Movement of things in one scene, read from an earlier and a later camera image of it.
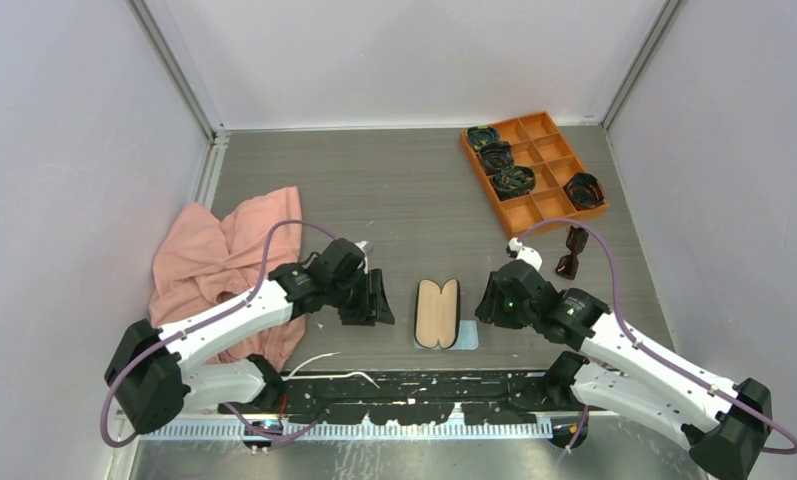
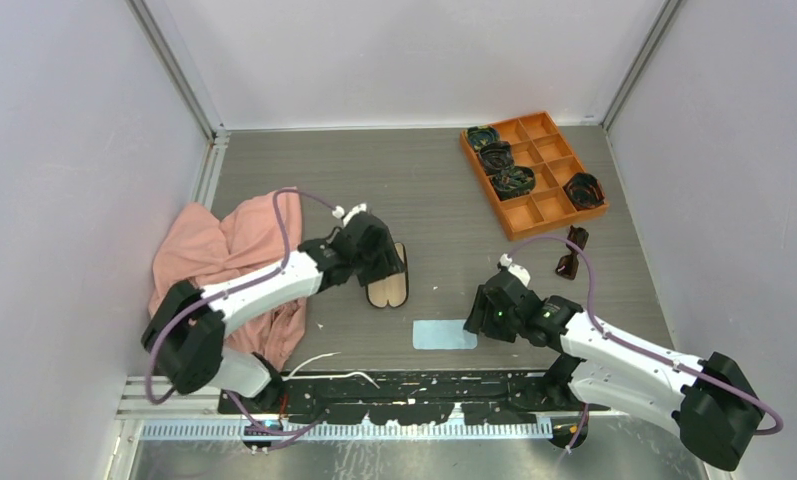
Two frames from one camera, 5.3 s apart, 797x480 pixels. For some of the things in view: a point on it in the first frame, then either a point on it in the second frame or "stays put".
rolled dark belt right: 585,190 stays put
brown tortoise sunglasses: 568,265 stays put
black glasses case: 437,313 to 392,289
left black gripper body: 342,291 to 381,255
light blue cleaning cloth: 467,338 stays put
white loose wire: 297,377 stays put
